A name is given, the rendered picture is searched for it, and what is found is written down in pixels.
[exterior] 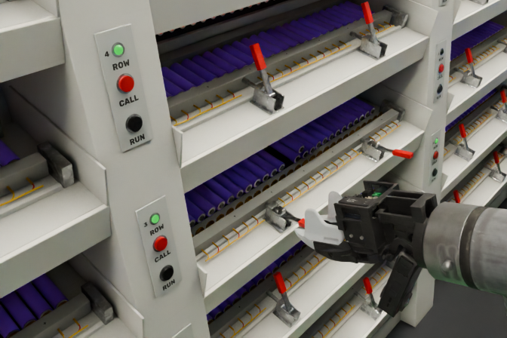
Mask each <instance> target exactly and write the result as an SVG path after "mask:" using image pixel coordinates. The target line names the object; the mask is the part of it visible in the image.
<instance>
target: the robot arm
mask: <svg viewBox="0 0 507 338"><path fill-rule="evenodd" d="M363 183H364V189H365V190H364V191H363V192H362V194H355V195H354V196H347V195H346V196H344V197H343V198H342V196H341V194H339V193H338V192H336V191H331V192H330V193H329V195H328V215H319V213H318V212H317V211H316V210H315V209H312V208H308V209H306V211H305V228H304V229H300V228H295V229H294V231H295V233H296V235H297V236H298V237H299V238H300V239H301V240H302V241H303V242H304V243H305V244H307V245H308V246H309V247H310V248H312V249H314V250H315V251H316V252H317V253H319V254H320V255H322V256H324V257H326V258H328V259H330V260H334V261H338V262H350V263H369V264H374V263H383V262H384V261H385V260H388V261H389V262H391V261H393V259H394V258H396V256H398V257H397V259H396V261H395V264H394V267H393V269H392V272H391V274H390V276H389V279H388V281H387V284H386V285H385V286H384V288H383V290H382V292H381V294H380V296H379V297H380V300H379V303H378V306H377V307H379V308H380V309H382V310H383V311H384V312H386V313H387V314H389V315H391V316H392V317H393V318H394V317H395V315H396V314H397V313H398V312H399V311H400V312H402V311H403V310H404V308H405V307H406V306H407V305H408V304H409V302H410V298H411V297H412V293H411V291H412V289H413V287H414V285H415V283H416V280H417V279H418V277H419V274H420V272H421V270H422V268H424V269H428V272H429V274H430V275H431V276H432V277H433V278H434V279H438V280H442V281H447V282H450V283H454V284H460V285H464V286H467V287H470V288H473V289H476V290H482V291H486V292H489V293H495V294H499V295H502V296H503V299H504V304H505V310H506V314H507V209H501V208H494V207H484V206H478V205H471V204H459V203H453V202H443V203H440V204H439V205H438V203H437V198H436V194H432V193H424V192H411V191H403V190H400V189H399V185H398V183H384V182H377V181H368V180H364V181H363ZM372 185H380V186H388V188H389V189H388V190H387V191H385V192H384V193H383V194H382V193H380V192H375V193H374V191H373V187H372ZM344 239H345V240H346V241H344Z"/></svg>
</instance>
